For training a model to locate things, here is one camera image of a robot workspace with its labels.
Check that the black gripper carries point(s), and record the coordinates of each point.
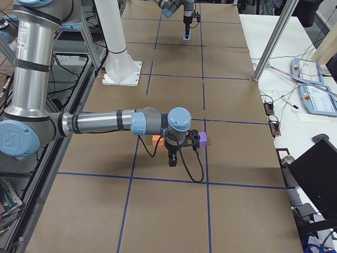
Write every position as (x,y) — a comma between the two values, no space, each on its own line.
(186,21)
(171,149)

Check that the light blue block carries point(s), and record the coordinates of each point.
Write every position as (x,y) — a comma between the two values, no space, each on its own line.
(186,36)

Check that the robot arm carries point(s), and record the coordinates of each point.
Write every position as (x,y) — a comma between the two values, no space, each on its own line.
(170,7)
(27,125)

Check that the orange block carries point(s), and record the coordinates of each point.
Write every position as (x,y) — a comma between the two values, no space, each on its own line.
(157,139)

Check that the purple block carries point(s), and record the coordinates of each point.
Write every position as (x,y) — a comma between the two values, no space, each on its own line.
(203,139)

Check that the long metal rod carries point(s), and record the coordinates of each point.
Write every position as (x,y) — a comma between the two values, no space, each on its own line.
(302,80)

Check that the black marker pen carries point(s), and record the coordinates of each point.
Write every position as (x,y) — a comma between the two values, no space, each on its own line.
(289,103)

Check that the teach pendant far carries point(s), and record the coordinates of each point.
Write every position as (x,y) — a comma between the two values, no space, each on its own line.
(307,70)

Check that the teach pendant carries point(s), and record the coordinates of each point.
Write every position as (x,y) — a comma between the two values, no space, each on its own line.
(317,101)
(307,70)

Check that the black monitor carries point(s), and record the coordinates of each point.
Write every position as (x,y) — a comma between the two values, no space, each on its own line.
(315,173)

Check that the teach pendant near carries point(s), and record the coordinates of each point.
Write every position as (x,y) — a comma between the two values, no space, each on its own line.
(317,101)

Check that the stack of books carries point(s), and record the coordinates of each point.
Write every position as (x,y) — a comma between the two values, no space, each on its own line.
(11,206)

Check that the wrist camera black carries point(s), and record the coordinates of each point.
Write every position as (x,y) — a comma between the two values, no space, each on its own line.
(196,16)
(192,139)

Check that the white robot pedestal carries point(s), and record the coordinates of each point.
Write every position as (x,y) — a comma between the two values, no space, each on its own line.
(120,68)

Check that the aluminium frame post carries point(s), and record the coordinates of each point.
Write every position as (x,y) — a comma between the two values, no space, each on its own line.
(275,36)

